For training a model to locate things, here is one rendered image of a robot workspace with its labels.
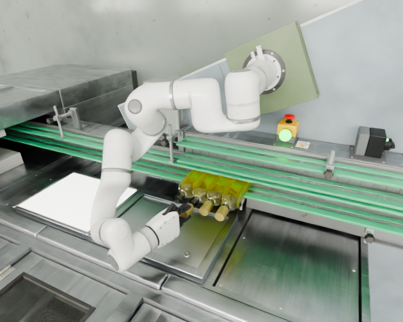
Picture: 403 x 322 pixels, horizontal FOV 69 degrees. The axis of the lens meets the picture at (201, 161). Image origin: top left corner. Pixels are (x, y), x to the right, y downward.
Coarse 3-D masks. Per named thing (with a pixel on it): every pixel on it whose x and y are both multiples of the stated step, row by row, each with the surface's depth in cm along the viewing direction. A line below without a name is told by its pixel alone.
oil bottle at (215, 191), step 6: (216, 180) 111; (222, 180) 111; (228, 180) 111; (210, 186) 108; (216, 186) 108; (222, 186) 108; (210, 192) 104; (216, 192) 104; (222, 192) 105; (216, 198) 103; (216, 204) 105
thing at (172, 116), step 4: (164, 112) 136; (168, 112) 135; (172, 112) 134; (176, 112) 125; (168, 116) 136; (172, 116) 135; (176, 116) 126; (168, 120) 137; (172, 120) 136; (176, 120) 127; (168, 124) 138; (172, 124) 137; (176, 124) 128; (172, 128) 133; (176, 128) 133; (164, 132) 132; (168, 132) 131; (172, 132) 131
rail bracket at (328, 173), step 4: (332, 152) 92; (328, 156) 99; (332, 156) 92; (328, 160) 98; (332, 160) 93; (328, 164) 94; (332, 164) 94; (328, 168) 93; (332, 168) 93; (324, 172) 91; (328, 172) 90; (332, 172) 90; (328, 176) 90; (332, 176) 90
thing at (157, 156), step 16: (16, 128) 161; (32, 128) 161; (48, 128) 160; (80, 144) 142; (96, 144) 140; (160, 160) 124; (176, 160) 124; (224, 176) 113; (240, 176) 111; (304, 192) 101; (368, 208) 94; (384, 208) 92
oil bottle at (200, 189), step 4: (204, 176) 115; (208, 176) 115; (212, 176) 115; (216, 176) 115; (200, 180) 112; (204, 180) 112; (208, 180) 112; (212, 180) 112; (196, 184) 110; (200, 184) 110; (204, 184) 110; (208, 184) 110; (196, 188) 107; (200, 188) 107; (204, 188) 107; (208, 188) 108; (192, 192) 108; (196, 192) 106; (200, 192) 106; (204, 192) 106; (192, 196) 108; (200, 196) 106; (204, 196) 106; (200, 200) 107; (204, 200) 107
